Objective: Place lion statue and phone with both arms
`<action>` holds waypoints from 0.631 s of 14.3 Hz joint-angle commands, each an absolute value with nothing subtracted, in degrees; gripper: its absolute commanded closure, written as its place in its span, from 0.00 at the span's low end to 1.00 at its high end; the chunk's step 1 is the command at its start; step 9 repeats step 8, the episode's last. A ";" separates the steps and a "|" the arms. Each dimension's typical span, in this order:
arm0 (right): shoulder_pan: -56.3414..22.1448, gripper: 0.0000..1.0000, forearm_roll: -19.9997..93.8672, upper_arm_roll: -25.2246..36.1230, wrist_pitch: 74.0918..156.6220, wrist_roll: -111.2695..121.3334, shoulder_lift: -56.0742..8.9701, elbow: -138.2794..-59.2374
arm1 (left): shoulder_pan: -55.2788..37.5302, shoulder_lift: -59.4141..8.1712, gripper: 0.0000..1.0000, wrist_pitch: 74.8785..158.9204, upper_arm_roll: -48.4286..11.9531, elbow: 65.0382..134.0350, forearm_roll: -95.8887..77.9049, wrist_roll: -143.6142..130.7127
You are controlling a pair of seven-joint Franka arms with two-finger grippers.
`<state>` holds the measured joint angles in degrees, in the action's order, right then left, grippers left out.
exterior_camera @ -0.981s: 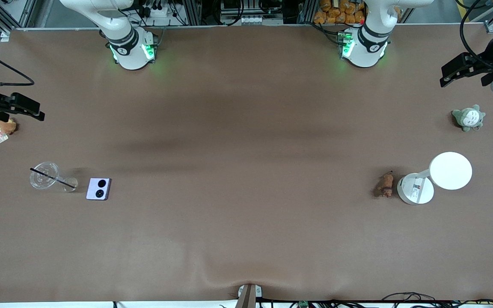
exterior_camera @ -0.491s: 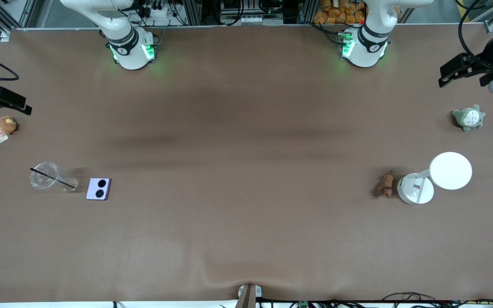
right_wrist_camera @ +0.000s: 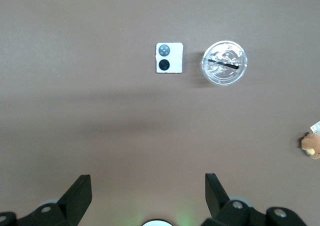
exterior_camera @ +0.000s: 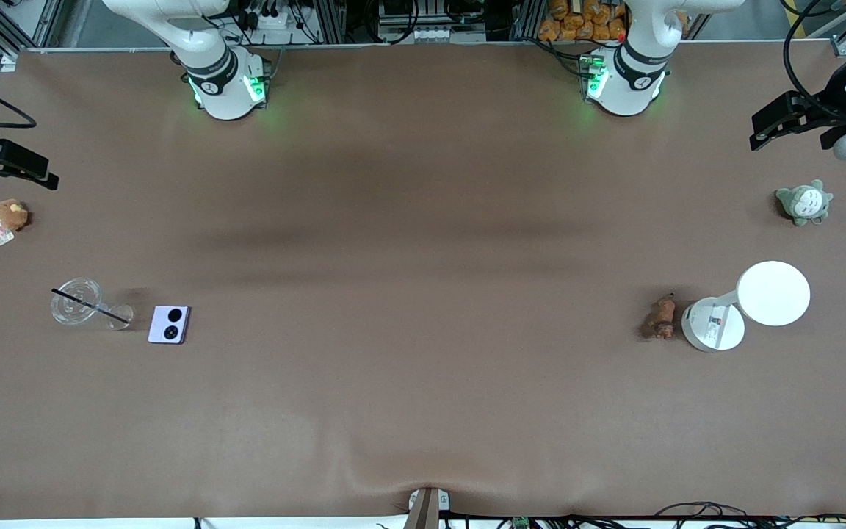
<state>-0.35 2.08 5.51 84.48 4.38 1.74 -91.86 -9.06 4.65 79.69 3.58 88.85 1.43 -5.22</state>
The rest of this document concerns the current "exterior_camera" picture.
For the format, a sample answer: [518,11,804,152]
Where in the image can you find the orange snack bags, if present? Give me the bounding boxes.
[538,0,629,43]

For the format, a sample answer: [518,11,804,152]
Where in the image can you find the brown lion statue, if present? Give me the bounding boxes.
[643,293,678,340]

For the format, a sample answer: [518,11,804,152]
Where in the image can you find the clear plastic cup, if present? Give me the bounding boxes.
[51,277,134,331]

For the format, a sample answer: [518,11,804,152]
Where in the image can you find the white power strip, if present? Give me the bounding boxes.
[247,7,311,35]

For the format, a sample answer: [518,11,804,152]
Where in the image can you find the brown plush toy with tag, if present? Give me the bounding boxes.
[0,199,29,246]

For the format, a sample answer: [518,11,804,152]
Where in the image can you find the grey totoro plush toy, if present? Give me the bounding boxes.
[775,179,834,227]

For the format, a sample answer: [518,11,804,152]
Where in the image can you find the lilac flip phone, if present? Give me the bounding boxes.
[148,305,191,345]

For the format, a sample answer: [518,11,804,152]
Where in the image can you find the white desk lamp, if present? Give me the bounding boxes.
[681,261,811,353]

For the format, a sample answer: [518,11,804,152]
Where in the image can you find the looped black cable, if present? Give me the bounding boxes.
[654,502,748,519]

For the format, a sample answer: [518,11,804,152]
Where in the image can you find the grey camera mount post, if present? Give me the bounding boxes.
[402,487,451,529]

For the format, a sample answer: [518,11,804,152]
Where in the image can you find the black drinking straw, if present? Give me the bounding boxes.
[51,288,130,324]

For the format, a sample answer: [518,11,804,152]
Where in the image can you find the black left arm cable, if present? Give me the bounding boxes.
[782,0,846,111]

